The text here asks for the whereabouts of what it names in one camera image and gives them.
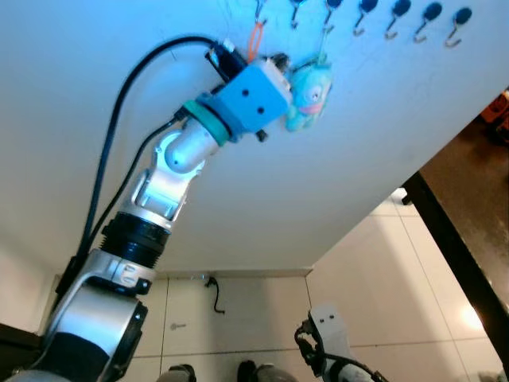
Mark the orange black plug connector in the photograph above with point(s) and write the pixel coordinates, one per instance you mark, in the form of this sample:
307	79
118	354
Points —
497	105

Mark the black robot right foot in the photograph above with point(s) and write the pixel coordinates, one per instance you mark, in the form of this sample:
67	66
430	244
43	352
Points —
253	372

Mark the black robot left foot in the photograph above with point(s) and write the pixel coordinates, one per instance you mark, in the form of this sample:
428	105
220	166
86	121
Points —
179	374

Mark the dark brown wooden table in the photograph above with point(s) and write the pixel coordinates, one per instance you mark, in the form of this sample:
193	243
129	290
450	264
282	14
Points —
473	207

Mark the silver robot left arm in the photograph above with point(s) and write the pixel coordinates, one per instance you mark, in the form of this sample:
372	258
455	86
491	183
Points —
179	151

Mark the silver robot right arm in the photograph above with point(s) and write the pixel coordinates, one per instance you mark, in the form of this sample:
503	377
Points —
358	372

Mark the black knob metal hook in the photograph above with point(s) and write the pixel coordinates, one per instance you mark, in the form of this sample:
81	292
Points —
462	16
432	12
332	4
259	8
296	9
401	8
368	5

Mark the black robot foot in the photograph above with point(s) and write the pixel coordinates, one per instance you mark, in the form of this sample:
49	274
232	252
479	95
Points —
253	372
179	374

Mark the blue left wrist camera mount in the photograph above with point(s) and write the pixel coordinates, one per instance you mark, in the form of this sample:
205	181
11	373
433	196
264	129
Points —
250	95

